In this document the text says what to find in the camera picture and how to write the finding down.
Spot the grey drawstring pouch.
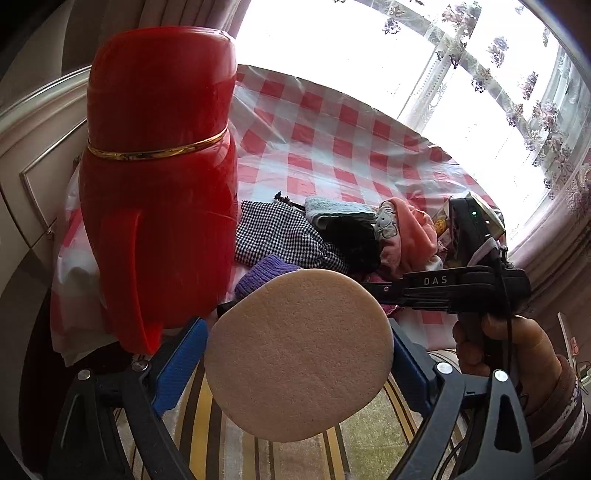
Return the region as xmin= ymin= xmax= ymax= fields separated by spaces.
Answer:
xmin=374 ymin=201 xmax=399 ymax=241

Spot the beige round sponge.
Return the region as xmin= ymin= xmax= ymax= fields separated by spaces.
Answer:
xmin=204 ymin=269 xmax=394 ymax=442

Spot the salmon pink cloth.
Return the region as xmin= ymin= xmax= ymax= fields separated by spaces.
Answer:
xmin=378 ymin=197 xmax=438 ymax=280

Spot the person's patterned sleeve forearm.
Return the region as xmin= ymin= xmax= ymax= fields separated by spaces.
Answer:
xmin=526 ymin=355 xmax=590 ymax=479

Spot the glass jar with metal lid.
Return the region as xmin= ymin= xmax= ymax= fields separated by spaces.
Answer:
xmin=433 ymin=192 xmax=506 ymax=268

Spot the light blue towel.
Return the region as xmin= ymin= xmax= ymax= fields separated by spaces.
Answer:
xmin=304 ymin=196 xmax=377 ymax=230

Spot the black white houndstooth pouch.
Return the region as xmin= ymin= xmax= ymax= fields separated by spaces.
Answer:
xmin=235 ymin=200 xmax=346 ymax=274

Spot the striped velvet cushion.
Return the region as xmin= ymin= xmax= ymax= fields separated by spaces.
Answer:
xmin=115 ymin=345 xmax=468 ymax=480

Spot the magenta knit glove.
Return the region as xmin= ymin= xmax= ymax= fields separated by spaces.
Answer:
xmin=362 ymin=273 xmax=412 ymax=317

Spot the pink curtain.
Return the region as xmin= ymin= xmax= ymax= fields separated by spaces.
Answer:
xmin=139 ymin=0 xmax=252 ymax=38

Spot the black velvet scrunchie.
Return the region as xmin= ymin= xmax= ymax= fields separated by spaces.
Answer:
xmin=321 ymin=217 xmax=381 ymax=278

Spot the red white checkered tablecloth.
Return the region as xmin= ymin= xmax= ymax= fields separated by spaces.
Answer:
xmin=50 ymin=65 xmax=482 ymax=362

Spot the floral lace curtain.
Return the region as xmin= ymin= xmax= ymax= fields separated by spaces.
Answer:
xmin=382 ymin=0 xmax=591 ymax=287

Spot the red thermos jug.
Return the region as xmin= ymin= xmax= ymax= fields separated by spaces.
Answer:
xmin=79 ymin=27 xmax=238 ymax=354

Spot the person's right hand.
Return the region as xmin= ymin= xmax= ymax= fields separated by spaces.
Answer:
xmin=453 ymin=315 xmax=563 ymax=415

